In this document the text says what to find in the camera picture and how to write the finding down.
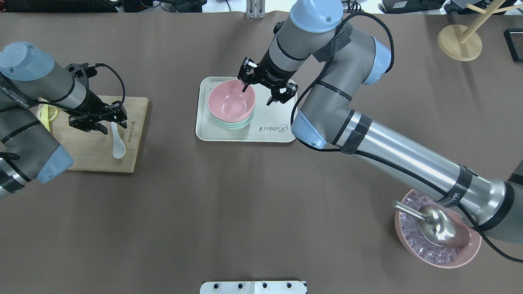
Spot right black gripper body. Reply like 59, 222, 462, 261
237, 53, 295, 89

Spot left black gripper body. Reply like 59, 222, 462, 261
69, 92, 127, 129

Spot small pink bowl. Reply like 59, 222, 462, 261
208, 80, 256, 123

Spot white ceramic spoon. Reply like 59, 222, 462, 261
110, 122, 126, 159

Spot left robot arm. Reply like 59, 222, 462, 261
0, 41, 127, 198

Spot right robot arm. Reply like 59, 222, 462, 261
238, 0, 523, 243

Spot large pink ice bowl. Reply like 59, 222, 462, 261
394, 189, 482, 268

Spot bamboo cutting board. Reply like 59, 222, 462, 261
50, 97, 149, 173

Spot lemon slice upper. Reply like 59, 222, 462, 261
47, 106, 59, 122

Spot white rabbit tray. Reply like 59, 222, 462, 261
195, 76, 297, 143

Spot yellow plastic knife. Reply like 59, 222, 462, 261
37, 104, 51, 132

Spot stacked green bowls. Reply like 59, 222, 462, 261
211, 110, 255, 130

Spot wooden mug tree stand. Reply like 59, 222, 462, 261
437, 0, 523, 62

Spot clear ice cubes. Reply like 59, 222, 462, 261
398, 190, 460, 265

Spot metal ice scoop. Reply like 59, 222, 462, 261
391, 200, 470, 249

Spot black framed object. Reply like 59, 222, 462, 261
503, 28, 523, 62

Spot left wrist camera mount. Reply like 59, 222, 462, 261
64, 63, 98, 89

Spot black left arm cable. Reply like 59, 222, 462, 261
39, 63, 126, 113

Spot metal bracket at table edge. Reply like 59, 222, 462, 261
246, 0, 266, 19

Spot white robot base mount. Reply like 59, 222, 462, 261
199, 281, 308, 294

